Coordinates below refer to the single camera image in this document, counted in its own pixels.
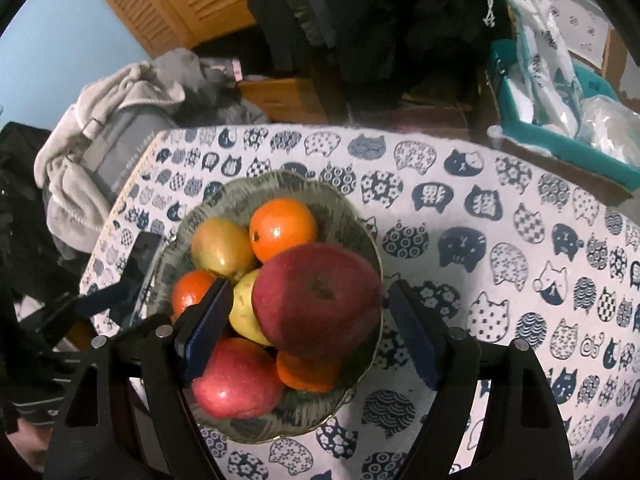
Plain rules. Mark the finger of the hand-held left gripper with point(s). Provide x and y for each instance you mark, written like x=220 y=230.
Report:
x=105 y=297

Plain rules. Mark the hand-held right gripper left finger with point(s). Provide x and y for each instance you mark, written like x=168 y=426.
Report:
x=205 y=330

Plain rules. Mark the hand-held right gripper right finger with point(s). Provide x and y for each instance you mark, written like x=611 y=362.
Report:
x=415 y=330

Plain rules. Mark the large orange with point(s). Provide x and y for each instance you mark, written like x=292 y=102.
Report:
x=282 y=230
x=192 y=292

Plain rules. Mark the yellow-green pear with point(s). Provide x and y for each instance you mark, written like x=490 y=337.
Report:
x=245 y=310

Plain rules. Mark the bright red apple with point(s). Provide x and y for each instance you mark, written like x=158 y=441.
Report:
x=240 y=385

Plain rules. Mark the green-yellow mango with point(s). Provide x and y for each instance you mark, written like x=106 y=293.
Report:
x=220 y=247

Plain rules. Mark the dark red apple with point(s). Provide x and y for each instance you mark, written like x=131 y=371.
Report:
x=315 y=300

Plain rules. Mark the small orange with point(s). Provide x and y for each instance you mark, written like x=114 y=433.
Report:
x=307 y=375

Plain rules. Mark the black smartphone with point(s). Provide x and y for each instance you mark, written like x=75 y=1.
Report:
x=145 y=260

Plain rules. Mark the cat print tablecloth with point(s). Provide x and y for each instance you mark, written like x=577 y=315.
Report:
x=500 y=270

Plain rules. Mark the beige towel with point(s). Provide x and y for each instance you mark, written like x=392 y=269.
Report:
x=65 y=180

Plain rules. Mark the dark cloth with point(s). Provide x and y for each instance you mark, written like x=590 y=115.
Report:
x=25 y=200

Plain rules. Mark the grey bag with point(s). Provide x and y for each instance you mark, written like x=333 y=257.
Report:
x=130 y=150

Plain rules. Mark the teal plastic basket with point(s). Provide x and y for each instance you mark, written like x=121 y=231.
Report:
x=550 y=140

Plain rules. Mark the grey garment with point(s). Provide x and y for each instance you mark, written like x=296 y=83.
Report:
x=200 y=75

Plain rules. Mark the wooden drawer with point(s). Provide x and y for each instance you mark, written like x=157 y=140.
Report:
x=285 y=100

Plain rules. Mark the white plastic bag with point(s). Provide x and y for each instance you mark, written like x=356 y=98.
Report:
x=610 y=125

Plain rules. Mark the white printed rice bag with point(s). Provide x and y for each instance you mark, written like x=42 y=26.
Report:
x=545 y=60

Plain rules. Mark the black hanging coat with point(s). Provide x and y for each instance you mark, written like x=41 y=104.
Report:
x=400 y=25

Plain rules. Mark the dark grey hanging jacket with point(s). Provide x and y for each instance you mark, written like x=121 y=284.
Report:
x=305 y=0

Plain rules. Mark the white patterned drawer box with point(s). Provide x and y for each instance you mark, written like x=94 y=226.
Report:
x=585 y=25

